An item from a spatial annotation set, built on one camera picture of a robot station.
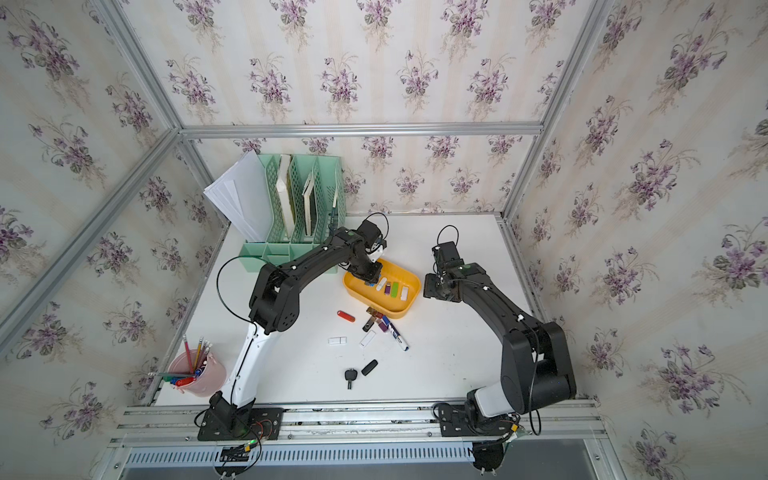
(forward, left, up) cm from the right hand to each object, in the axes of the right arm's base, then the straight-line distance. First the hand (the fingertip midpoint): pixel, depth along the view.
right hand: (439, 289), depth 89 cm
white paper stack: (+25, +63, +16) cm, 70 cm away
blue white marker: (-11, +13, -7) cm, 19 cm away
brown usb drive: (-4, +21, -7) cm, 22 cm away
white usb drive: (-12, +21, -8) cm, 25 cm away
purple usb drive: (+4, +16, -8) cm, 18 cm away
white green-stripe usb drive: (+6, +18, -7) cm, 20 cm away
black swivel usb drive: (-8, +21, -8) cm, 24 cm away
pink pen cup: (-25, +65, -2) cm, 69 cm away
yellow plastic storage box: (-3, +16, -6) cm, 17 cm away
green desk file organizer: (+40, +41, -4) cm, 57 cm away
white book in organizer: (+26, +49, +16) cm, 58 cm away
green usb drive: (+5, +13, -8) cm, 16 cm away
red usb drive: (-5, +29, -8) cm, 30 cm away
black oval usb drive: (-21, +20, -8) cm, 30 cm away
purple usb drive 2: (-9, +17, -8) cm, 21 cm away
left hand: (+6, +19, -5) cm, 21 cm away
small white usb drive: (-14, +30, -7) cm, 34 cm away
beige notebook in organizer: (+28, +44, +13) cm, 53 cm away
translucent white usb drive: (+2, +10, -7) cm, 12 cm away
